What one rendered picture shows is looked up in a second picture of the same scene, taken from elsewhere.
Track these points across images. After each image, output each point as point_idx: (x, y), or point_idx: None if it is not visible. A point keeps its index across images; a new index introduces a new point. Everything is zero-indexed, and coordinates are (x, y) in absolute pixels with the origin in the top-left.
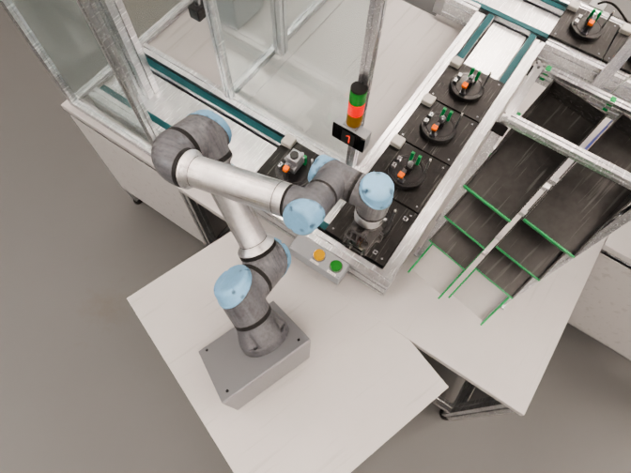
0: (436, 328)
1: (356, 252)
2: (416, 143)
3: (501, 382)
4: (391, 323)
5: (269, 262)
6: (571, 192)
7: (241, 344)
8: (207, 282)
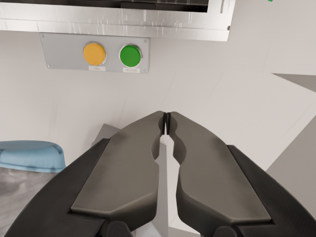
0: (306, 37)
1: (146, 9)
2: None
3: None
4: (239, 66)
5: (11, 223)
6: None
7: None
8: (23, 135)
